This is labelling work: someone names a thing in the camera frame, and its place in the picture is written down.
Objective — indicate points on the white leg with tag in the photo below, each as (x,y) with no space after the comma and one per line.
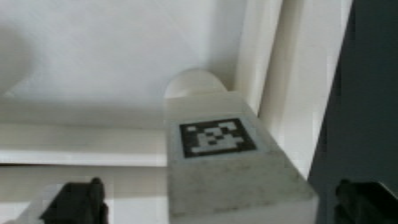
(233,182)

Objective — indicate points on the white square tabletop part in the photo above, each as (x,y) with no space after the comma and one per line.
(92,52)

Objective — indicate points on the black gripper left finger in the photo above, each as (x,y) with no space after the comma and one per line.
(78,206)

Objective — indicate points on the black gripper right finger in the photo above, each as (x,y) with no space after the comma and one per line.
(366,203)

